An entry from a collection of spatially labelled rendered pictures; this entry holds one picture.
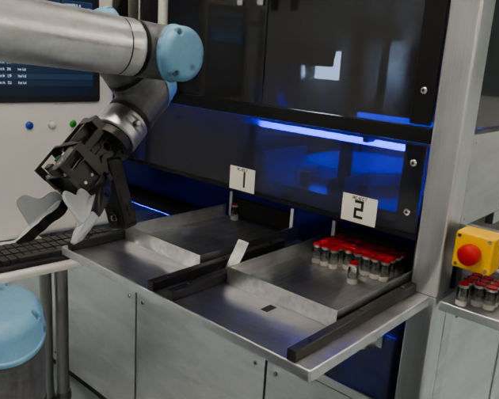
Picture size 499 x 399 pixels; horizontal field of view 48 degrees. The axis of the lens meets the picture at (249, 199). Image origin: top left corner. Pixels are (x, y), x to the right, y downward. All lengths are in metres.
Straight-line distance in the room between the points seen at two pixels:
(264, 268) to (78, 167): 0.53
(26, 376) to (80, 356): 1.54
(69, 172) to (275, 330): 0.43
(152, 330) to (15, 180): 0.63
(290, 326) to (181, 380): 0.86
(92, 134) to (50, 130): 0.75
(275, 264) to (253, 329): 0.30
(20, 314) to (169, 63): 0.36
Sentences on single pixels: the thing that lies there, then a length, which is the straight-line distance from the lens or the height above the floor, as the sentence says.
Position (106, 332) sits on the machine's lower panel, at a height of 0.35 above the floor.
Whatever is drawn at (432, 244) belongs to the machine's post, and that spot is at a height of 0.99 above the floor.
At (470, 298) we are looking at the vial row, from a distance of 1.20.
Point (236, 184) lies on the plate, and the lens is 1.44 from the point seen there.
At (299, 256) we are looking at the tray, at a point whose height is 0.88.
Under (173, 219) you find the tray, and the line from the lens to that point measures 1.46.
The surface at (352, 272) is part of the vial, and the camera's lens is 1.18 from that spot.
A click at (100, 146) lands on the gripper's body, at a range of 0.89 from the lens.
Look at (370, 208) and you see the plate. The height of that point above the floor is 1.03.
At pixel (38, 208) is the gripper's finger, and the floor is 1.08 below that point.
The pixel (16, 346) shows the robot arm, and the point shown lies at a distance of 0.73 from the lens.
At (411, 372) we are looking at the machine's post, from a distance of 1.28.
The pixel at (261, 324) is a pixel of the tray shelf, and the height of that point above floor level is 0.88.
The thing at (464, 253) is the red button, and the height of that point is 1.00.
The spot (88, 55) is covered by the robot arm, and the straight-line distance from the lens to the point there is 0.72.
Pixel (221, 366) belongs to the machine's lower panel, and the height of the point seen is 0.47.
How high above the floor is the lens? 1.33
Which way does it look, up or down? 15 degrees down
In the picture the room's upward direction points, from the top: 4 degrees clockwise
